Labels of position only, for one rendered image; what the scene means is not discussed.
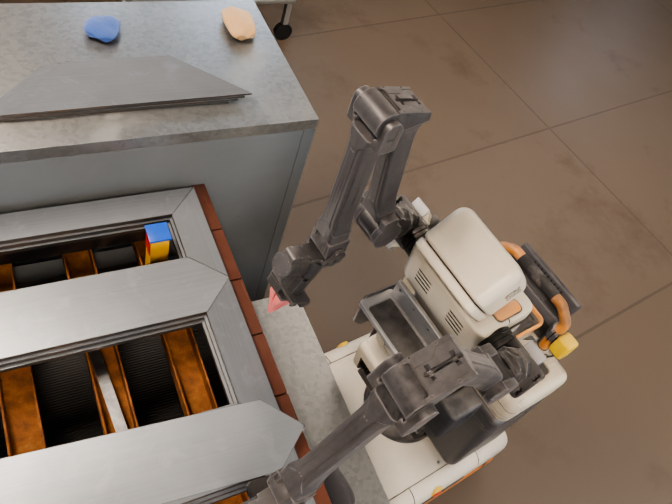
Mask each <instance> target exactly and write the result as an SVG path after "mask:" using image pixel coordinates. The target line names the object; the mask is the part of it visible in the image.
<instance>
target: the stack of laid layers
mask: <svg viewBox="0 0 672 504"><path fill-rule="evenodd" d="M162 222H167V225H168V228H169V231H170V234H171V237H172V242H173V244H174V247H175V250H176V253H177V256H178V259H180V258H185V257H187V256H186V253H185V250H184V247H183V244H182V242H181V239H180V236H179V233H178V230H177V228H176V225H175V222H174V219H173V216H172V214H171V215H165V216H159V217H152V218H146V219H140V220H133V221H127V222H121V223H114V224H108V225H102V226H95V227H89V228H83V229H76V230H70V231H64V232H57V233H51V234H45V235H38V236H32V237H26V238H19V239H13V240H7V241H0V255H5V254H11V253H17V252H23V251H29V250H35V249H41V248H47V247H53V246H59V245H65V244H71V243H77V242H83V241H89V240H95V239H101V238H107V237H113V236H119V235H125V234H131V233H137V232H143V231H146V230H145V227H144V226H145V225H149V224H155V223H162ZM207 312H208V311H207ZM207 312H204V313H200V314H195V315H191V316H186V317H182V318H178V319H173V320H169V321H165V322H160V323H156V324H152V325H147V326H143V327H139V328H134V329H130V330H125V331H121V332H117V333H112V334H108V335H104V336H99V337H95V338H91V339H86V340H82V341H77V342H73V343H69V344H64V345H60V346H56V347H51V348H47V349H43V350H38V351H34V352H30V353H25V354H21V355H16V356H12V357H8V358H3V359H0V373H2V372H6V371H11V370H15V369H19V368H23V367H27V366H32V365H36V364H40V363H44V362H48V361H53V360H57V359H61V358H65V357H70V356H74V355H78V354H82V353H86V352H91V351H95V350H99V349H103V348H107V347H112V346H116V345H120V344H124V343H128V342H133V341H137V340H141V339H145V338H149V337H154V336H158V335H162V334H166V333H170V332H175V331H179V330H183V329H187V328H191V327H196V326H200V325H202V328H203V331H204V334H205V337H206V340H207V343H208V346H209V348H210V351H211V354H212V357H213V360H214V363H215V366H216V369H217V372H218V374H219V377H220V380H221V383H222V386H223V389H224V392H225V395H226V398H227V400H228V403H229V405H225V406H222V407H219V408H215V409H212V410H216V409H220V408H224V407H229V406H233V405H237V404H241V403H239V402H238V400H237V397H236V394H235V391H234V388H233V385H232V383H231V380H230V377H229V374H228V371H227V369H226V366H225V363H224V360H223V357H222V354H221V352H220V349H219V346H218V343H217V340H216V338H215V335H214V332H213V329H212V326H211V323H210V321H209V318H208V315H207ZM262 477H265V476H261V477H258V478H254V479H251V480H247V481H243V482H240V483H236V484H233V485H229V486H226V487H222V488H218V489H215V490H211V491H208V492H204V493H201V494H197V495H193V496H190V497H186V498H183V499H179V500H175V501H172V502H168V503H165V504H214V503H217V502H219V501H222V500H225V499H228V498H230V497H233V496H236V495H239V494H241V493H244V492H247V485H248V483H249V482H251V481H254V480H257V479H259V478H262Z"/></svg>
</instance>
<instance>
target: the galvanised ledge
mask: <svg viewBox="0 0 672 504"><path fill-rule="evenodd" d="M251 303H252V305H253V308H254V310H255V313H256V315H257V318H258V320H259V323H260V325H261V328H262V330H263V334H264V335H265V338H266V340H267V343H268V345H269V348H270V350H271V353H272V355H273V358H274V360H275V363H276V365H277V368H278V370H279V373H280V375H281V378H282V380H283V383H284V385H285V388H286V390H287V393H286V394H288V395H289V398H290V400H291V403H292V405H293V408H294V410H295V413H296V415H297V418H298V421H299V422H301V423H303V424H304V425H305V427H304V429H303V433H304V436H305V438H306V441H307V443H308V446H309V448H310V450H312V449H313V448H314V447H315V446H316V445H317V444H319V443H320V442H321V441H322V440H323V439H324V438H325V437H327V436H328V435H329V434H330V433H331V432H332V431H334V430H335V429H336V428H337V427H338V426H339V425H340V424H342V423H343V422H344V421H345V420H346V419H347V418H349V417H350V416H351V414H350V412H349V409H348V407H347V405H346V403H345V400H344V398H343V396H342V394H341V391H340V389H339V387H338V385H337V382H336V380H335V378H334V376H333V373H332V371H331V369H330V366H329V364H328V362H327V360H326V357H325V355H324V353H323V351H322V348H321V346H320V344H319V342H318V339H317V337H316V335H315V333H314V330H313V328H312V326H311V324H310V321H309V319H308V317H307V315H306V312H305V310H304V308H303V307H301V308H300V307H299V306H298V304H297V305H296V306H293V307H290V306H289V304H288V305H285V306H283V307H281V308H279V309H277V310H276V311H274V312H272V313H268V312H267V309H268V304H269V298H265V299H261V300H256V301H252V302H251ZM339 469H340V470H341V471H342V473H343V474H344V476H345V477H346V479H347V481H348V482H349V484H350V486H351V488H352V490H353V492H354V495H355V504H390V502H389V500H388V497H387V495H386V493H385V491H384V488H383V486H382V484H381V482H380V479H379V477H378V475H377V473H376V470H375V468H374V466H373V464H372V461H371V459H370V457H369V455H368V452H367V450H366V448H365V446H364V447H363V448H362V449H361V450H359V451H358V452H357V453H356V454H354V455H353V456H352V457H351V458H349V459H348V460H347V461H346V462H344V463H343V464H342V465H341V466H339Z"/></svg>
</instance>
